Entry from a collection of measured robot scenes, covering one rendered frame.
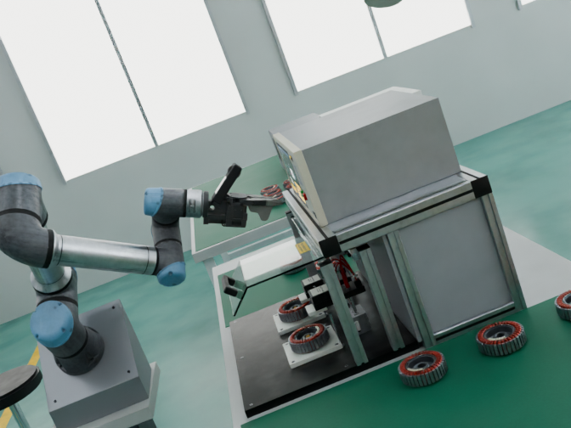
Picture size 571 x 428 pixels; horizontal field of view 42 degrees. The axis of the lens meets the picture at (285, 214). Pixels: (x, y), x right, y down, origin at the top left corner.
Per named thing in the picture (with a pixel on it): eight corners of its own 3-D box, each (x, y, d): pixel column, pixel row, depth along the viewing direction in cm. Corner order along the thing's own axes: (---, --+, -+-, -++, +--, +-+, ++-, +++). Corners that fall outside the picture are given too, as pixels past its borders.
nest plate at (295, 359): (291, 368, 196) (289, 364, 196) (284, 347, 211) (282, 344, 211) (342, 347, 197) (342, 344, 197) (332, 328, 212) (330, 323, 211)
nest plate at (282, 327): (279, 335, 220) (278, 332, 219) (274, 318, 234) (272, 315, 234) (325, 317, 221) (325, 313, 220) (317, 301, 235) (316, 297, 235)
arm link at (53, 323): (48, 362, 211) (25, 343, 200) (47, 321, 219) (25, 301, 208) (87, 351, 211) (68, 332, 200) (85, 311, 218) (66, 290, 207)
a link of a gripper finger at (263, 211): (280, 220, 199) (246, 218, 198) (282, 199, 198) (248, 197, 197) (282, 222, 196) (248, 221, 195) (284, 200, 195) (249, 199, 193)
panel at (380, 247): (418, 342, 185) (381, 235, 178) (358, 269, 249) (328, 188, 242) (422, 340, 185) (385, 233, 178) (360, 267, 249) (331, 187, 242)
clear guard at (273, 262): (234, 317, 180) (224, 295, 179) (228, 287, 203) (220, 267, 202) (356, 267, 182) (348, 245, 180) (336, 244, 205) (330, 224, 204)
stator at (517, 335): (484, 335, 181) (480, 321, 180) (530, 330, 175) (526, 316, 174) (475, 359, 171) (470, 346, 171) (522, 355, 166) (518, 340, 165)
